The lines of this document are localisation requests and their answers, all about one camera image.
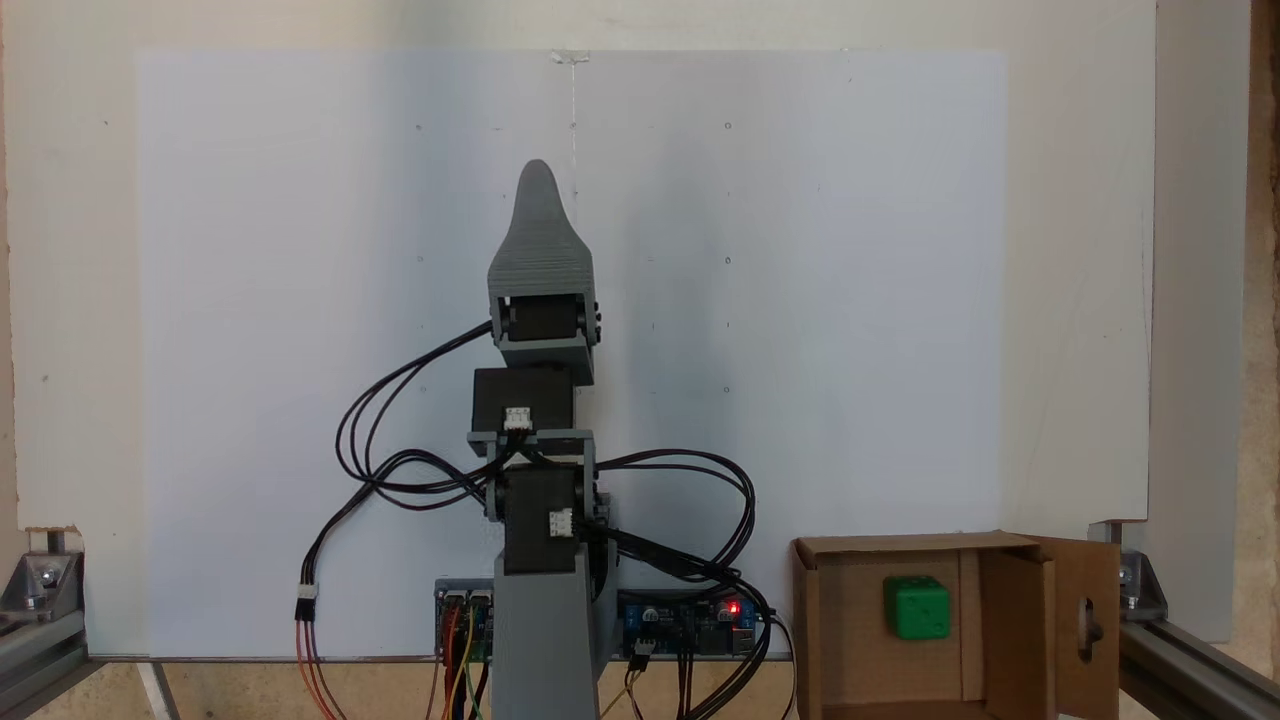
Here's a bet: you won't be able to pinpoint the grey fixed tapered gripper finger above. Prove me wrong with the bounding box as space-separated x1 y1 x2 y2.
489 159 596 299

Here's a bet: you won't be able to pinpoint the green dice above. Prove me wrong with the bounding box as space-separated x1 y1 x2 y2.
882 575 952 641

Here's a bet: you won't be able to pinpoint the blue power converter board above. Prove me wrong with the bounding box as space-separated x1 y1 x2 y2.
617 590 766 661

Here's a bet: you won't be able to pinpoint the brown cardboard box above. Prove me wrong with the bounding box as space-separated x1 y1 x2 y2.
792 532 1121 720

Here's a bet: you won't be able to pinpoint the black looped gripper cable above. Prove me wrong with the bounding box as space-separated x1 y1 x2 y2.
335 320 501 513

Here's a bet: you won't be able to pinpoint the black servo cable bundle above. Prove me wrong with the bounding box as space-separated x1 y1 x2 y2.
595 450 776 720

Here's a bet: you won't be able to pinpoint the circuit board with jumper wires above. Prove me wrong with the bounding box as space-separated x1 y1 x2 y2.
435 578 498 663

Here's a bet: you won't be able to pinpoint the dark cable with white connector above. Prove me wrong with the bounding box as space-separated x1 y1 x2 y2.
296 450 501 603

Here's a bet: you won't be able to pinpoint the yellow green blue jumper wires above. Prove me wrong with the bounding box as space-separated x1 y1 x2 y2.
455 600 491 720

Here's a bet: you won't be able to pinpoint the orange red jumper wires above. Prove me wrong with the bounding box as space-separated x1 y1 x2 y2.
296 598 346 720

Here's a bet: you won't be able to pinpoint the metal corner bracket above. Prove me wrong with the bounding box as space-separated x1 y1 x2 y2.
1088 520 1169 623
0 528 86 613

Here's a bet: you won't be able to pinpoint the aluminium frame post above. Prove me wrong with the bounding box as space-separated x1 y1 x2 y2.
0 600 93 720
1118 618 1280 720

